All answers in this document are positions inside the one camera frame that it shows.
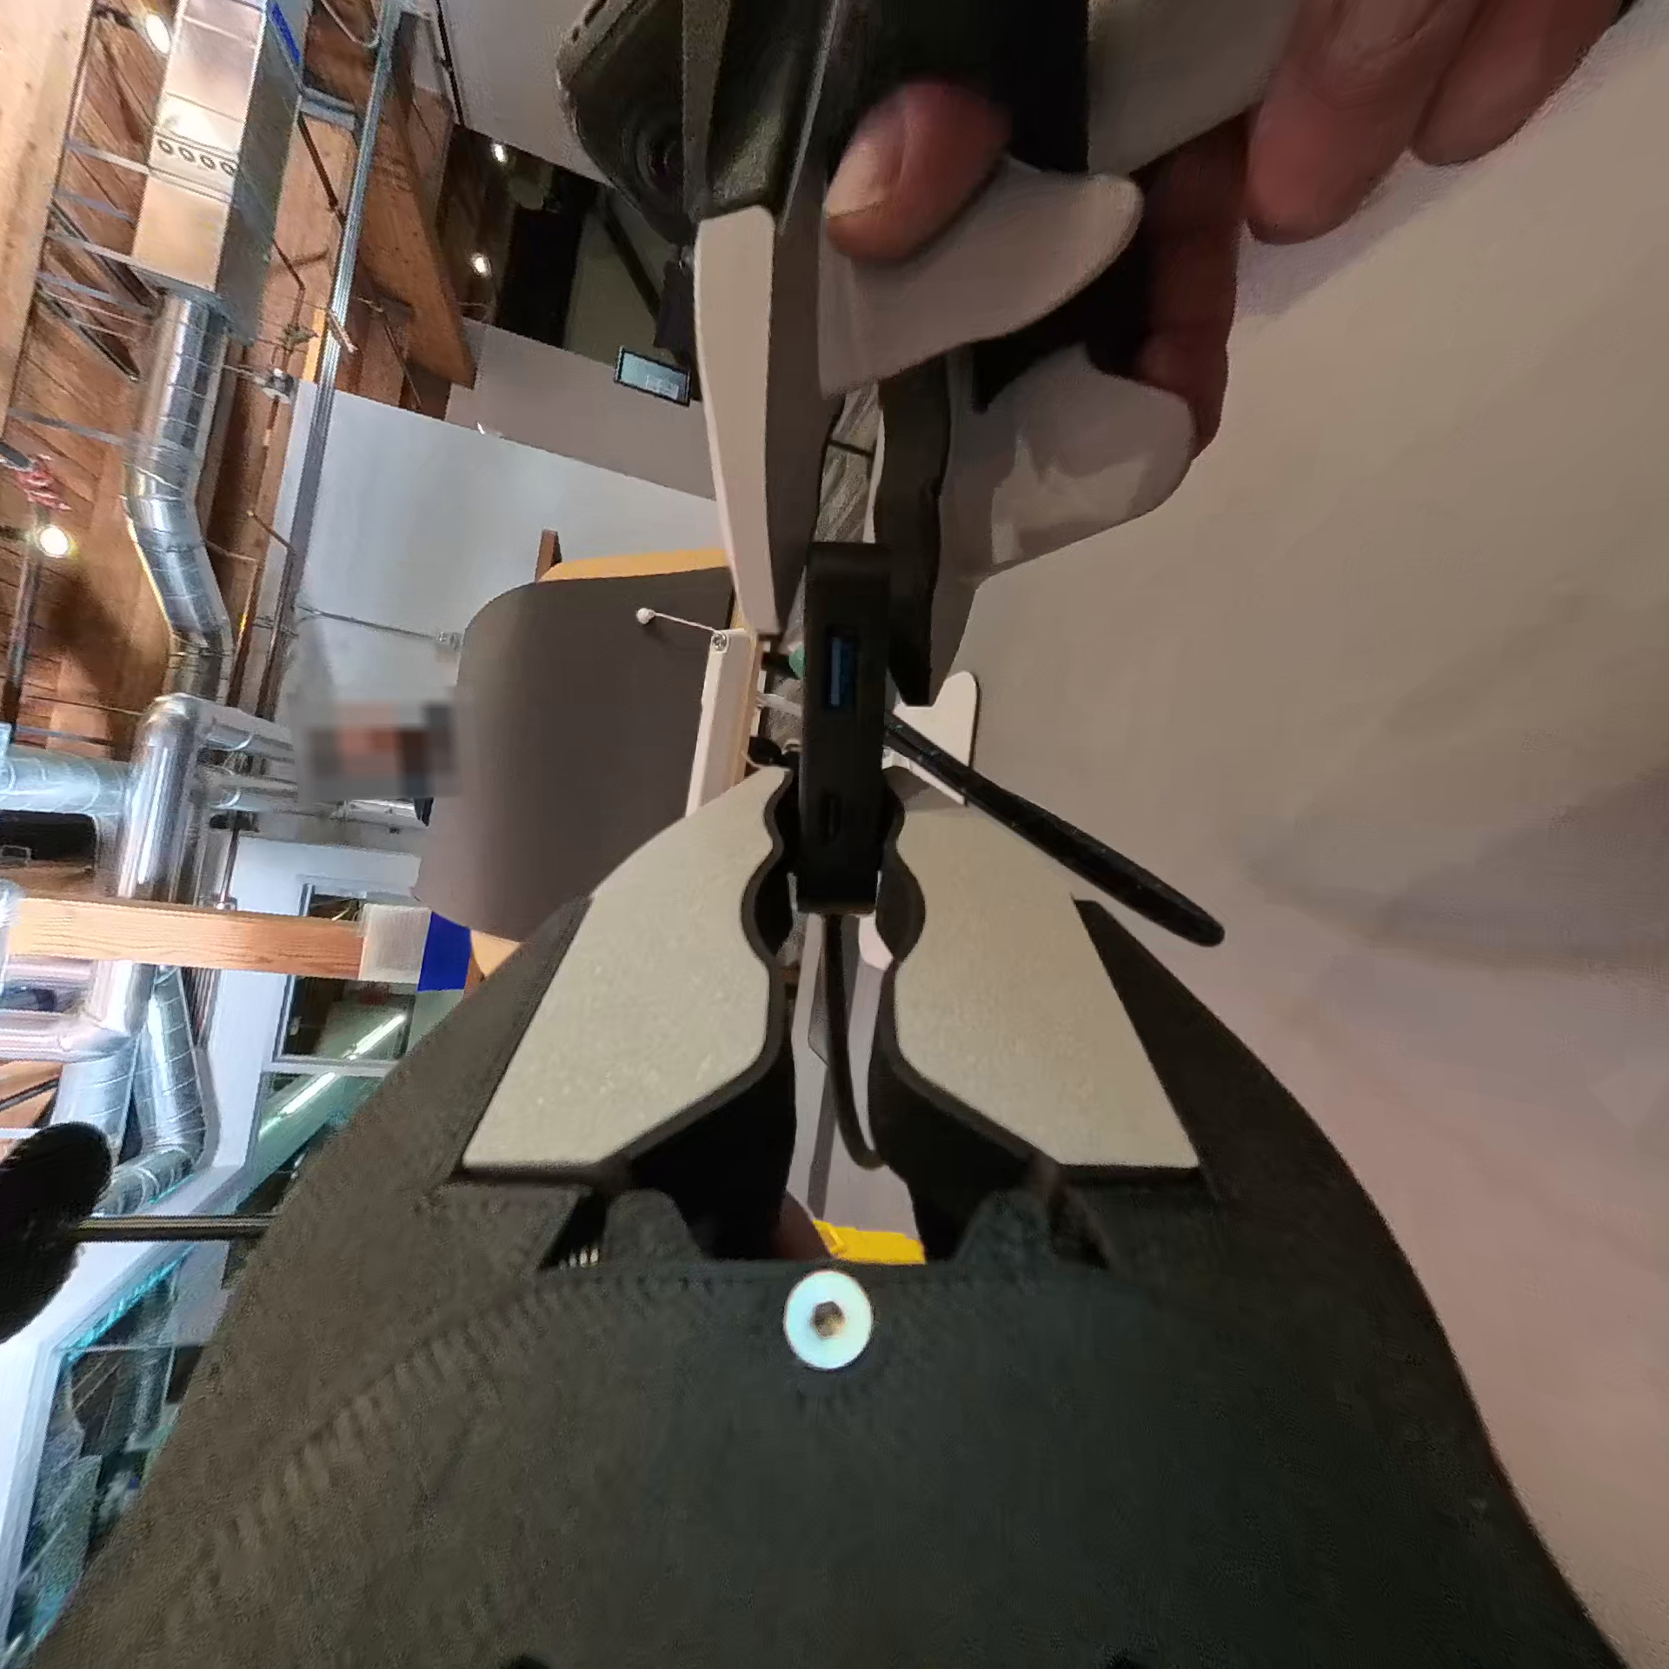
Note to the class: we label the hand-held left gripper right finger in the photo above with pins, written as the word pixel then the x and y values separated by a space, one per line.
pixel 1030 1018

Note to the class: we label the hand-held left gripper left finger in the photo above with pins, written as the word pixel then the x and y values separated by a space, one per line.
pixel 626 1005

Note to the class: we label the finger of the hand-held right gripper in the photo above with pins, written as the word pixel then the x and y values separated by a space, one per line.
pixel 946 613
pixel 764 430

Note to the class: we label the black usb hub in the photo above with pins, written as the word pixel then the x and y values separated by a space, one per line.
pixel 835 756

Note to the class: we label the yellow plastic bin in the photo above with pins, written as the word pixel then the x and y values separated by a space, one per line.
pixel 867 1247

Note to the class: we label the person's right hand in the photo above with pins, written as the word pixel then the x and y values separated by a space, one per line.
pixel 1370 79

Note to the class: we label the white rounded tab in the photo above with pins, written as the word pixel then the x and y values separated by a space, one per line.
pixel 950 730

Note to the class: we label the small black sign display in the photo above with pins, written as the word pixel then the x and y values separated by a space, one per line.
pixel 652 377

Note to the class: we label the small blue object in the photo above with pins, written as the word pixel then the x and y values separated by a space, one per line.
pixel 448 953

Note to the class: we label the white-tipped thin rod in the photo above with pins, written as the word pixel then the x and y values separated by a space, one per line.
pixel 684 627

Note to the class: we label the black sheet panel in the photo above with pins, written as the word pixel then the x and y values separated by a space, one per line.
pixel 575 756

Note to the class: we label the wooden beam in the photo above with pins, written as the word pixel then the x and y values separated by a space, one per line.
pixel 195 937

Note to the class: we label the black round knob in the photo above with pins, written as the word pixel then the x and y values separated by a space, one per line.
pixel 46 1201

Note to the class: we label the white bracket bar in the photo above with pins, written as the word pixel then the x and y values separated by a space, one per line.
pixel 724 718

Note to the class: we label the rectangular metal duct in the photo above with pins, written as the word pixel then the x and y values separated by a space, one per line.
pixel 221 158

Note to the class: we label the silver spiral duct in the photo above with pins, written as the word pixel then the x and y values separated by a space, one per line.
pixel 175 522

